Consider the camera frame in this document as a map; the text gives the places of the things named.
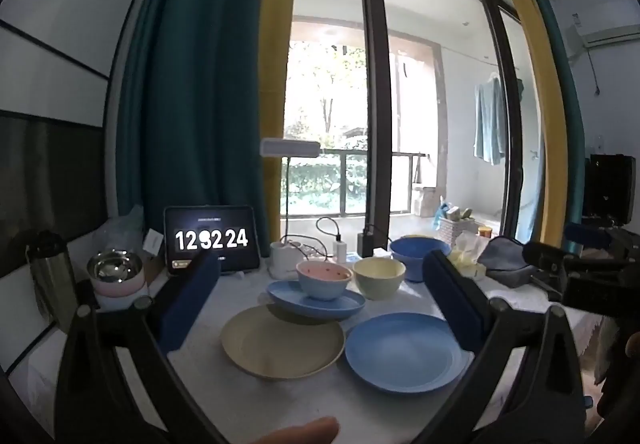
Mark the yellow tissue pack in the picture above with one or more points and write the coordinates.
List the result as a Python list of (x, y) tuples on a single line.
[(467, 264)]

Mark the black balcony railing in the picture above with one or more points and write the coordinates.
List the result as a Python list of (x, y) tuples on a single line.
[(350, 153)]

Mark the white power strip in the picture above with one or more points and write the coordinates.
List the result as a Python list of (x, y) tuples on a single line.
[(381, 252)]

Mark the dark window frame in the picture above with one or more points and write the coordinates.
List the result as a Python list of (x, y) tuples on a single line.
[(374, 74)]

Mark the large blue bowl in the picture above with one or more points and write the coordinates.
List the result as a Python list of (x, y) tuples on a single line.
[(415, 256)]

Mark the cream bowl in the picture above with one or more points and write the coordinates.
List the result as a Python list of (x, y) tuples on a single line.
[(379, 279)]

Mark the blue packet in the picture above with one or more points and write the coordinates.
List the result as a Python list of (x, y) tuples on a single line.
[(442, 214)]

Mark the white woven basket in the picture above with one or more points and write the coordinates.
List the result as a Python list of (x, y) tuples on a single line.
[(457, 229)]

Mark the blue oval plate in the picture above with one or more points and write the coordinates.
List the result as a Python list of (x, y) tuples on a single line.
[(320, 308)]

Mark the hanging light blue clothes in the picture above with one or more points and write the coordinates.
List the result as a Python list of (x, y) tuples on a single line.
[(492, 119)]

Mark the person's right forearm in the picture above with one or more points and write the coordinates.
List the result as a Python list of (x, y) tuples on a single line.
[(622, 389)]

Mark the pink speckled bowl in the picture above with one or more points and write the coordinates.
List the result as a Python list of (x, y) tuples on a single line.
[(322, 281)]

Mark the dark thermos bottle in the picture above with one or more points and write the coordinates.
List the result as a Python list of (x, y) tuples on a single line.
[(50, 274)]

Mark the small white box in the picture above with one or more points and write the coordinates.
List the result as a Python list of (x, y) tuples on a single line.
[(155, 242)]

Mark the person's left hand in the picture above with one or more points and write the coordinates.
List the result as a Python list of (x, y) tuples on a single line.
[(300, 431)]

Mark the black tablet clock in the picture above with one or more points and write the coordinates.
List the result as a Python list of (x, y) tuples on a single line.
[(210, 239)]

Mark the black box device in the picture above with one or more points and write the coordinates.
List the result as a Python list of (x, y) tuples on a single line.
[(607, 184)]

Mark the white charger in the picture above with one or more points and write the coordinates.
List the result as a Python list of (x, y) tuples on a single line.
[(339, 249)]

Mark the blue round plate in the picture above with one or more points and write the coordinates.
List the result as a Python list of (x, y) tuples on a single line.
[(405, 354)]

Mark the white air conditioner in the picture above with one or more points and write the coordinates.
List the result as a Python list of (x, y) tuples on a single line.
[(610, 35)]

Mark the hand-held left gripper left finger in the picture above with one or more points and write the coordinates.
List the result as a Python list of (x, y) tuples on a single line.
[(190, 304)]

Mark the beige round plate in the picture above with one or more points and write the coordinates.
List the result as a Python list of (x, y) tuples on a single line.
[(280, 344)]

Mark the yellow curtain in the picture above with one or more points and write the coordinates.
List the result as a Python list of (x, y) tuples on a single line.
[(535, 74), (275, 74)]

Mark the pink and blue bowl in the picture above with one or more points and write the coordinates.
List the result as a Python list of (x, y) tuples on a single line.
[(122, 294)]

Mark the teal curtain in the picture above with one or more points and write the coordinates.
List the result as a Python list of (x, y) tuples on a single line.
[(562, 74), (200, 74)]

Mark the white desk lamp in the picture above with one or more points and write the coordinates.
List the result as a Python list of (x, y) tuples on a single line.
[(290, 148)]

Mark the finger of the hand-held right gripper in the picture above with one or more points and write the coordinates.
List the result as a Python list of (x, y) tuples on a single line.
[(550, 288), (550, 256)]

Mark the grey pouch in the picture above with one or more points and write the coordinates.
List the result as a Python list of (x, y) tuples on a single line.
[(510, 264)]

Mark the black power adapter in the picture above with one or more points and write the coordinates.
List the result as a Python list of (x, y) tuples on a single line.
[(364, 241)]

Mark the steel bowl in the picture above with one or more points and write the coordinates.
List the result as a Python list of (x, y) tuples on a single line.
[(115, 266)]

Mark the brown cardboard box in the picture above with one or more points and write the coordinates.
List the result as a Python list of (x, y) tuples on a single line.
[(152, 269)]

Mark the clear plastic bag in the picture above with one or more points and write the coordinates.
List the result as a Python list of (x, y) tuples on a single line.
[(120, 229)]

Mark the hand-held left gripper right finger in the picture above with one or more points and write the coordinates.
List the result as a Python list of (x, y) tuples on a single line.
[(450, 304)]

